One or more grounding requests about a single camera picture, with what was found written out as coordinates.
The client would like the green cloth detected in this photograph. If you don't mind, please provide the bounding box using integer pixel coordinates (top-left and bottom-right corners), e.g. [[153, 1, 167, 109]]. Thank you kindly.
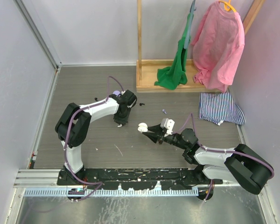
[[154, 14, 189, 90]]

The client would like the blue white striped cloth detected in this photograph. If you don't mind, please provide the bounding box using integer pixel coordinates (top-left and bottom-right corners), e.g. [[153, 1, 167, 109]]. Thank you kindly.
[[198, 92, 245, 126]]

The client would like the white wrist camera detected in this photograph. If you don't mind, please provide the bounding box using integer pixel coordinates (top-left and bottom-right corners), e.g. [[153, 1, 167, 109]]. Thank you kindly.
[[127, 101, 136, 108], [161, 118, 175, 137]]

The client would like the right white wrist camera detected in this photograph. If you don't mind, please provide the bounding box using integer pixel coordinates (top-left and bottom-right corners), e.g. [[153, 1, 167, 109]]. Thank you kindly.
[[161, 118, 175, 137]]

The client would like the pink t-shirt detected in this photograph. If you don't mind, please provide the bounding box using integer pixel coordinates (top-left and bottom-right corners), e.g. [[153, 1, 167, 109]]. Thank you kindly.
[[191, 1, 245, 92]]

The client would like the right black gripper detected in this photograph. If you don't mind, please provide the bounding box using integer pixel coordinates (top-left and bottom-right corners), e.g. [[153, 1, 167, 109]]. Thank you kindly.
[[143, 123, 188, 150]]

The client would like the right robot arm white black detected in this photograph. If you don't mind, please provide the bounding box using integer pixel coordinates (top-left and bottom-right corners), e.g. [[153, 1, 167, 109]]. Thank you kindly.
[[138, 123, 274, 195]]

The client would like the blue clothes hanger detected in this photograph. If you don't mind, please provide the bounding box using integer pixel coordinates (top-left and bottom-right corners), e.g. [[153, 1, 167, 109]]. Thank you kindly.
[[183, 0, 196, 49]]

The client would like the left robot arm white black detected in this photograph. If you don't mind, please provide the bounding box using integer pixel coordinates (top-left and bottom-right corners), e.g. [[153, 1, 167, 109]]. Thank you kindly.
[[55, 90, 137, 185]]

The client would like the slotted grey cable duct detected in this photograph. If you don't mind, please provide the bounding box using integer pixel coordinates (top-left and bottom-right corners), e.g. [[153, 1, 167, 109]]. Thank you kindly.
[[23, 186, 199, 197]]

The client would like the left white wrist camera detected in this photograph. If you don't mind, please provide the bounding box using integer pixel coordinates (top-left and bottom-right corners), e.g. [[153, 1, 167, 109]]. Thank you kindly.
[[127, 101, 136, 108]]

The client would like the aluminium corner frame profile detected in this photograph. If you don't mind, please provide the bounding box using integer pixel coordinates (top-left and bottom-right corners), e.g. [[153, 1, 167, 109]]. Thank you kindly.
[[14, 0, 62, 70]]

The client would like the white earbud charging case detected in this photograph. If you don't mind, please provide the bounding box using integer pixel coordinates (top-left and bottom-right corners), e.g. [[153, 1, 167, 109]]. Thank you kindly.
[[137, 122, 148, 133]]

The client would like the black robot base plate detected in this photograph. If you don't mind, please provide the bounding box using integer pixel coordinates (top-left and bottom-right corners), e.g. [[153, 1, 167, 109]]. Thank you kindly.
[[57, 167, 224, 191]]

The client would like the orange clothes hanger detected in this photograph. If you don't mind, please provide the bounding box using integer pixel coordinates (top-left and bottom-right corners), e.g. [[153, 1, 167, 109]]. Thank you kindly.
[[218, 0, 237, 13]]

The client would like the wooden clothes rack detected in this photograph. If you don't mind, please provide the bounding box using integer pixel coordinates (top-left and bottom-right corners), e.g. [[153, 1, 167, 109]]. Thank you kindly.
[[136, 0, 265, 93]]

